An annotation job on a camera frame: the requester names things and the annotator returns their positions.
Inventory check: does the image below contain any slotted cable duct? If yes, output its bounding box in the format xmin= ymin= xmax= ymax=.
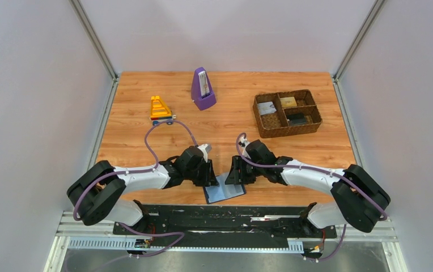
xmin=67 ymin=236 xmax=304 ymax=254

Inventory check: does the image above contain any yellow toy on wheels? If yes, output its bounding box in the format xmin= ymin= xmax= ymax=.
xmin=150 ymin=96 xmax=176 ymax=126

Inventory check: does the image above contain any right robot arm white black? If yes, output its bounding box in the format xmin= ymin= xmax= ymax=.
xmin=225 ymin=133 xmax=391 ymax=237

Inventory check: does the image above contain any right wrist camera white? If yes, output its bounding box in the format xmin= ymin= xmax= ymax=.
xmin=237 ymin=136 xmax=250 ymax=150

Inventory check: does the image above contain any purple metronome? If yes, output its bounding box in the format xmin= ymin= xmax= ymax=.
xmin=190 ymin=67 xmax=217 ymax=111

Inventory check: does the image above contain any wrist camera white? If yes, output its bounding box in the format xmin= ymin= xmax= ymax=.
xmin=237 ymin=136 xmax=250 ymax=150
xmin=197 ymin=143 xmax=212 ymax=162

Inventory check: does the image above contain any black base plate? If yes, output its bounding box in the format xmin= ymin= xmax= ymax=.
xmin=132 ymin=205 xmax=337 ymax=247

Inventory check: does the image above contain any brown wicker divided basket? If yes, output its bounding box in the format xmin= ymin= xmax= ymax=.
xmin=253 ymin=89 xmax=322 ymax=138

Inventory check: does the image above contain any gold card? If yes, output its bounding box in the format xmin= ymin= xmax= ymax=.
xmin=280 ymin=96 xmax=298 ymax=108

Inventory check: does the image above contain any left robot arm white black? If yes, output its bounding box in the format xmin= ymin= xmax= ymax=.
xmin=66 ymin=144 xmax=218 ymax=234

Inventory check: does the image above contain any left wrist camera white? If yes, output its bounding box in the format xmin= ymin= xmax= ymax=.
xmin=197 ymin=143 xmax=212 ymax=162

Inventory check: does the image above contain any blue leather card holder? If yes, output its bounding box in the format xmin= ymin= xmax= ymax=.
xmin=203 ymin=172 xmax=246 ymax=204

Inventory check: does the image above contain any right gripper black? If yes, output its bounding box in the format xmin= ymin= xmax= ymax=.
xmin=225 ymin=156 xmax=265 ymax=186

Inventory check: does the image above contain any white silver card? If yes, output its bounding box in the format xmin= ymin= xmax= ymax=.
xmin=257 ymin=101 xmax=277 ymax=116

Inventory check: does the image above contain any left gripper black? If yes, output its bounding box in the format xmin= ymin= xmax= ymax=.
xmin=184 ymin=159 xmax=220 ymax=187

